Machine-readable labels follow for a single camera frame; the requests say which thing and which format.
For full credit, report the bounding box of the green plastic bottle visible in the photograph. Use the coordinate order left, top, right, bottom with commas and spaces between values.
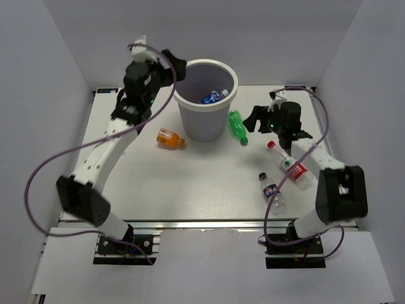
228, 110, 248, 146

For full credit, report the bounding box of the left blue corner label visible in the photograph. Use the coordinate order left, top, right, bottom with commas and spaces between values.
96, 88, 118, 94

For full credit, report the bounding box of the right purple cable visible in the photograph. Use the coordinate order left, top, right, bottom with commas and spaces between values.
263, 86, 346, 261

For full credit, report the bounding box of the red cap water bottle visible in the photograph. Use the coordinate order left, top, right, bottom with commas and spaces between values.
267, 141, 313, 191

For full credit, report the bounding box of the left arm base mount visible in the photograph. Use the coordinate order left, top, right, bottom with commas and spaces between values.
93, 229, 161, 266

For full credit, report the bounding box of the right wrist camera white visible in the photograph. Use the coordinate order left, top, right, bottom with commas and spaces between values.
268, 90, 288, 112

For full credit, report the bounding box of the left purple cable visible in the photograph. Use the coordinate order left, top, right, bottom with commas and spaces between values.
24, 44, 178, 265

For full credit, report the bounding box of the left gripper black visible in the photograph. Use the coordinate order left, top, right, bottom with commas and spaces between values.
141, 49, 186, 106

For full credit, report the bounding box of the white plastic bin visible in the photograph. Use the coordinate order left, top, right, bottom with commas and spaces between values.
173, 59, 239, 143

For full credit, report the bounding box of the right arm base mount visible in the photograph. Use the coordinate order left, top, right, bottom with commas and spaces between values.
258, 235, 326, 270

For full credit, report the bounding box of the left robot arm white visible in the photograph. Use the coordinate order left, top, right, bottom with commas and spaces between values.
56, 45, 187, 253

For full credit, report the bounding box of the purple cable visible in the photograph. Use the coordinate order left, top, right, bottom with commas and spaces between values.
24, 44, 178, 265
263, 86, 346, 261

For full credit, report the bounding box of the blue label water bottle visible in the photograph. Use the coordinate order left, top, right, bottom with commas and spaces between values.
201, 89, 229, 105

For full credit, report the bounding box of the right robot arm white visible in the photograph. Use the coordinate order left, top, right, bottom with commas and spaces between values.
243, 101, 368, 253

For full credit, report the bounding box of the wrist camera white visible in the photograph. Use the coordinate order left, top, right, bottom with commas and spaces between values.
268, 90, 288, 112
128, 35, 159, 63

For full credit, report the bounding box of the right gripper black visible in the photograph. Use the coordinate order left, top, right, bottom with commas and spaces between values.
242, 104, 285, 136

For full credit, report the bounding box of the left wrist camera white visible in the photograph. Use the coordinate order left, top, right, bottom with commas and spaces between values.
128, 35, 159, 63

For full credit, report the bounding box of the pepsi bottle black cap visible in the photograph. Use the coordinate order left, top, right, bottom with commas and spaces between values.
258, 172, 286, 215

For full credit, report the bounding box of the orange juice bottle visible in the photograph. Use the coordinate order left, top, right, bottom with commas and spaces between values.
156, 128, 185, 149

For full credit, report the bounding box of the aluminium front rail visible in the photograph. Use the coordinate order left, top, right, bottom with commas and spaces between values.
129, 218, 358, 231

